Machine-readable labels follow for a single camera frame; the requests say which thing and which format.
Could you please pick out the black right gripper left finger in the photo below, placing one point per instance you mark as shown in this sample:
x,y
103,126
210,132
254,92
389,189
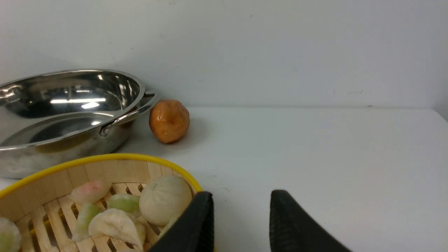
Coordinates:
x,y
193,231

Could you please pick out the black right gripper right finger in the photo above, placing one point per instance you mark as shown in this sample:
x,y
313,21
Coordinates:
x,y
292,229

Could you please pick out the yellow rimmed bamboo steamer basket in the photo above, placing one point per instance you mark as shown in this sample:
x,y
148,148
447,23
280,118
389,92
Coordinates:
x,y
46,216

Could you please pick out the stainless steel pot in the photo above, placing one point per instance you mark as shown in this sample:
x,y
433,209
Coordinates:
x,y
58,117

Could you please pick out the white round bun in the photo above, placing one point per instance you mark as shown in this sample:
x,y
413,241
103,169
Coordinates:
x,y
164,198

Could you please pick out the green dumpling centre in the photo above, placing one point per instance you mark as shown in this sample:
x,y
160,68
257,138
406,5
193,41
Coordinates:
x,y
125,202

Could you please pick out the green dumpling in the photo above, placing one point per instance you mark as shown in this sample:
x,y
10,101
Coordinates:
x,y
87,212
125,202

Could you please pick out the white folded dumpling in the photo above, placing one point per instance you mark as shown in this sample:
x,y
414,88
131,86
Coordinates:
x,y
119,225

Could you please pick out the green dumpling left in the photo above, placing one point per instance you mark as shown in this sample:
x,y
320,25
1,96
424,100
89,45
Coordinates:
x,y
87,212

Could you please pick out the pink tinted dumpling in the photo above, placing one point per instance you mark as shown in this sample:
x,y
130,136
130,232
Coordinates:
x,y
90,192

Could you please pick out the orange brown toy potato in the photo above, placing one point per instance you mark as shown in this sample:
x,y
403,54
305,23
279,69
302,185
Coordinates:
x,y
169,120

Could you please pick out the pale green bun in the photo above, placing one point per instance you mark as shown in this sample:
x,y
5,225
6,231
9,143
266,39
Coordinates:
x,y
10,237

